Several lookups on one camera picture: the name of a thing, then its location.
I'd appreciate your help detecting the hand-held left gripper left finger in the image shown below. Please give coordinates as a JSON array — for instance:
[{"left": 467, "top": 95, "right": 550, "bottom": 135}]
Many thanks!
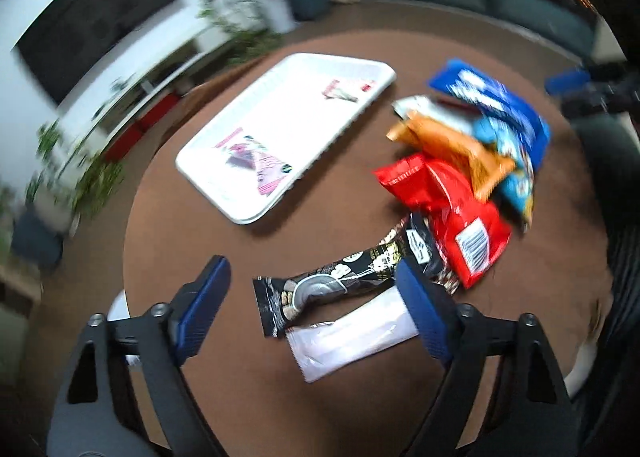
[{"left": 55, "top": 255, "right": 232, "bottom": 457}]

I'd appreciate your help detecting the white plastic tray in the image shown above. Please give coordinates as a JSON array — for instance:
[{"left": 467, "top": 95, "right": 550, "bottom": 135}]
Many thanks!
[{"left": 175, "top": 53, "right": 397, "bottom": 225}]

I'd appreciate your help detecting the red snack packet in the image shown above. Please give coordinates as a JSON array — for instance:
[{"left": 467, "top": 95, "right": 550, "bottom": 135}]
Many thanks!
[{"left": 374, "top": 153, "right": 513, "bottom": 290}]

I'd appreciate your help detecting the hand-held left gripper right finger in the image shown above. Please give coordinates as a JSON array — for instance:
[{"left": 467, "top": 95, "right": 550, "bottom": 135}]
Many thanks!
[{"left": 396, "top": 259, "right": 573, "bottom": 457}]

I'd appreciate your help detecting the plant in white pot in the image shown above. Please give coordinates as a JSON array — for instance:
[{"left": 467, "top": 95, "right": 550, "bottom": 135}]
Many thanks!
[
  {"left": 199, "top": 0, "right": 297, "bottom": 69},
  {"left": 27, "top": 120, "right": 127, "bottom": 234}
]

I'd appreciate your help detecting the orange snack packet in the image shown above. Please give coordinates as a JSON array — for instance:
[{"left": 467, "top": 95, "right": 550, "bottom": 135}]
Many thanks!
[{"left": 386, "top": 110, "right": 516, "bottom": 203}]

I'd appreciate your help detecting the red storage box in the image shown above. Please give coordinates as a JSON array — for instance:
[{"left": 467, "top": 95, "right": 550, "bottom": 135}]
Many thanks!
[
  {"left": 101, "top": 124, "right": 147, "bottom": 164},
  {"left": 134, "top": 92, "right": 182, "bottom": 134}
]

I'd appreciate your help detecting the black wall television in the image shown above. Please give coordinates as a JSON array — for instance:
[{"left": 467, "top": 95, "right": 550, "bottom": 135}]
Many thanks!
[{"left": 14, "top": 0, "right": 182, "bottom": 106}]

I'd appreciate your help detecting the black snack packet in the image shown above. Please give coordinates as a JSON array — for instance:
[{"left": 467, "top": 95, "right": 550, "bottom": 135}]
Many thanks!
[{"left": 252, "top": 212, "right": 461, "bottom": 338}]

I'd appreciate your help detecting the light blue snack packet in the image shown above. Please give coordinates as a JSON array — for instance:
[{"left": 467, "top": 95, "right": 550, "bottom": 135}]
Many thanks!
[{"left": 472, "top": 117, "right": 537, "bottom": 233}]

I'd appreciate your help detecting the plain white snack packet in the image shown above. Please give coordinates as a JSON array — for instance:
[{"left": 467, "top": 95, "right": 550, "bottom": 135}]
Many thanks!
[{"left": 285, "top": 284, "right": 421, "bottom": 384}]

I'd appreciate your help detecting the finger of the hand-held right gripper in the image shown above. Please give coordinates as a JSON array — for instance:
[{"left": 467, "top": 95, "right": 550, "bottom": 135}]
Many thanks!
[
  {"left": 561, "top": 87, "right": 613, "bottom": 119},
  {"left": 545, "top": 64, "right": 616, "bottom": 95}
]

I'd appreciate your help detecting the person's dark grey clothing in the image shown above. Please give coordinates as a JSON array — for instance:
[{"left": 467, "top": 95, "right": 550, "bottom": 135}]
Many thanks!
[{"left": 567, "top": 114, "right": 640, "bottom": 438}]

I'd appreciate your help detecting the large pink snack packet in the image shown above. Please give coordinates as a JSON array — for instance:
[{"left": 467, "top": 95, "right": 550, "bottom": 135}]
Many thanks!
[{"left": 214, "top": 130, "right": 297, "bottom": 198}]

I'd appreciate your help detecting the white television cabinet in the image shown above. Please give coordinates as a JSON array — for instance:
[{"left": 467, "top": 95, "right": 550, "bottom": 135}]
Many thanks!
[{"left": 52, "top": 30, "right": 238, "bottom": 148}]

